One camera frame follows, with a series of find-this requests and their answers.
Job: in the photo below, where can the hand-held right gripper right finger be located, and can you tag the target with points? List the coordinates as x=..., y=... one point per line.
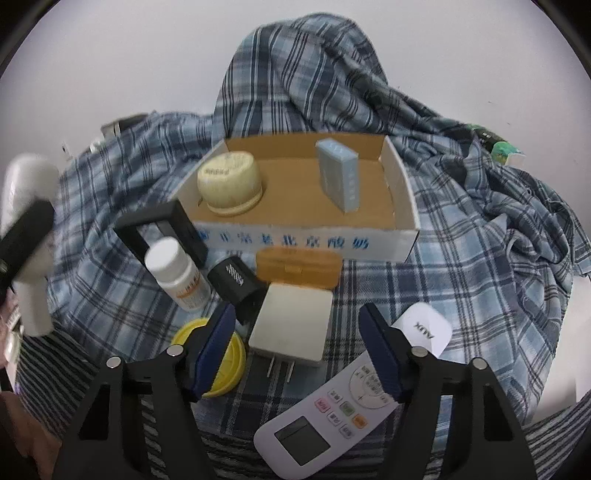
x=381, y=355

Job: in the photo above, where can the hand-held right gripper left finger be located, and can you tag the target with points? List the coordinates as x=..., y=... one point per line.
x=217, y=350

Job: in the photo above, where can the yellow round lid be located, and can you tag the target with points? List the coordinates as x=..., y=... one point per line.
x=228, y=369

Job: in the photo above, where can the white remote control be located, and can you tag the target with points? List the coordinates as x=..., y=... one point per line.
x=425, y=327

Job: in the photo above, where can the black small patterned box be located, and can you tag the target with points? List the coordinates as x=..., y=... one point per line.
x=231, y=277

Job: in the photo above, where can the white plastic bottle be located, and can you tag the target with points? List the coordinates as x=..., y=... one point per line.
x=166, y=258

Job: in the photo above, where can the white cardboard box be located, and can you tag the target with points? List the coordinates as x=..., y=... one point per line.
x=300, y=194

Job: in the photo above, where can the person's left forearm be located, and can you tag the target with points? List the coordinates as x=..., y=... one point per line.
x=23, y=438

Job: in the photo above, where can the white power adapter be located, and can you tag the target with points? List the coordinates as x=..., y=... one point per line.
x=291, y=323

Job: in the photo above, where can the dark bag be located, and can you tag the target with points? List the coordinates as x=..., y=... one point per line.
x=120, y=125

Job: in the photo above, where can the blue plaid blanket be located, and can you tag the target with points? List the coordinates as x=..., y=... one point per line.
x=461, y=277

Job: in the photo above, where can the orange plastic case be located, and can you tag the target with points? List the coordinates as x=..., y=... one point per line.
x=295, y=267

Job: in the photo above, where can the cream round jar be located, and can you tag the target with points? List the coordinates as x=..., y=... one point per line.
x=228, y=182

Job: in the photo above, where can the striped mattress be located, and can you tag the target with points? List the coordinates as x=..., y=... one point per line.
x=41, y=369

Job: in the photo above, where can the light blue small box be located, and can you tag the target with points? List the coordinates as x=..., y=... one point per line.
x=339, y=175

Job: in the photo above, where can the green tissue pack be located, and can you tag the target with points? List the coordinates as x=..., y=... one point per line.
x=505, y=152

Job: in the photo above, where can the black rectangular frame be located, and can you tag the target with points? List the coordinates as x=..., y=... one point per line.
x=189, y=230

